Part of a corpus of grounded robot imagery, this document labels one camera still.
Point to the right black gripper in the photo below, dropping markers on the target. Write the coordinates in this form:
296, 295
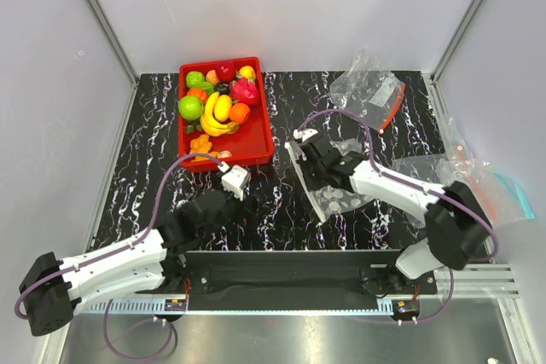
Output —
312, 184

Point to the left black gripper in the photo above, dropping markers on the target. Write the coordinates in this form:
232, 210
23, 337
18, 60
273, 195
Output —
245, 216

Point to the polka dot zip bag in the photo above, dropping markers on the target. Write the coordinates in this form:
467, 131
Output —
324, 199

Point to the yellow toy banana bunch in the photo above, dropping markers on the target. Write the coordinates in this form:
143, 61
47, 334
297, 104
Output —
210, 125

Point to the green toy apple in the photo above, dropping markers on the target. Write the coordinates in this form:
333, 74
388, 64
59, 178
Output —
190, 107

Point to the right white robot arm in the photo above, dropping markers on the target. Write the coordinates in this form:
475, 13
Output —
455, 224

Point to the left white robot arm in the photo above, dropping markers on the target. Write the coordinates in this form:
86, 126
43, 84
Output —
56, 290

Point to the clear bag orange zipper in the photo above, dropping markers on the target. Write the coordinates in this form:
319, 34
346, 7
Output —
369, 91

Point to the pink toy garlic clove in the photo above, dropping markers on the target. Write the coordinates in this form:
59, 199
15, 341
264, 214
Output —
224, 154

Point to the orange toy ginger root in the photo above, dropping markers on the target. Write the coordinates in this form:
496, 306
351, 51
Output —
202, 144

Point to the orange toy orange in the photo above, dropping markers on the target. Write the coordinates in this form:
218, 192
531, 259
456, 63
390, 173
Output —
239, 113

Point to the yellow toy mango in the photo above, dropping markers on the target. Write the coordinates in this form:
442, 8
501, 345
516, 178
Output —
222, 108

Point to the pink toy dragon fruit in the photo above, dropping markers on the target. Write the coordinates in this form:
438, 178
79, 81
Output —
245, 90

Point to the orange toy pumpkin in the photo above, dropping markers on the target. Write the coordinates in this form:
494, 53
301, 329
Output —
198, 93

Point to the dark purple toy mangosteen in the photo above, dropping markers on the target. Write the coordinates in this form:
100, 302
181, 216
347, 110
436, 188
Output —
223, 88

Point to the yellow toy lemon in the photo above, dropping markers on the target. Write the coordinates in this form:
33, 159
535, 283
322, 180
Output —
247, 72

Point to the green toy pepper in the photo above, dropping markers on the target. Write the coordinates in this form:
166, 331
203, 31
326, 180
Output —
194, 79

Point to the peach toy fruit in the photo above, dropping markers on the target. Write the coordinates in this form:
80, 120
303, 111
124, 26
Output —
212, 77

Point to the dark red toy apple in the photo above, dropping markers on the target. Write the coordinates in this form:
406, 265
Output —
226, 71

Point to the clear bags blue red zippers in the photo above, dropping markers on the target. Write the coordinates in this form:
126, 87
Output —
502, 199

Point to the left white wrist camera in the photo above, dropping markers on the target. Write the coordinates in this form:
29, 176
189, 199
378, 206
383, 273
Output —
234, 179

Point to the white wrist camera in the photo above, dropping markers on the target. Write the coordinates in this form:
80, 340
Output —
302, 136
234, 179

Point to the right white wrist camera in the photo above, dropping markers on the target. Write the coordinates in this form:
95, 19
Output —
302, 136

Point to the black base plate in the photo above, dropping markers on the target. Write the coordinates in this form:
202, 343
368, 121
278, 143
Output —
280, 282

